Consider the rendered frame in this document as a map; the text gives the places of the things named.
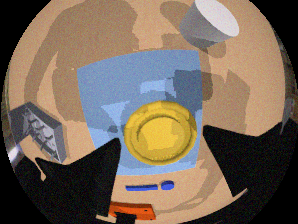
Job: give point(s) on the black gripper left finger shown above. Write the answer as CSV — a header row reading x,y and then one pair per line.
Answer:
x,y
90,179

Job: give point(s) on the light blue mat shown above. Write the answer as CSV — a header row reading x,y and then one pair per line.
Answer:
x,y
113,89

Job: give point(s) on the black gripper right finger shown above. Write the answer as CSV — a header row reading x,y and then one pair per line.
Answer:
x,y
238,155

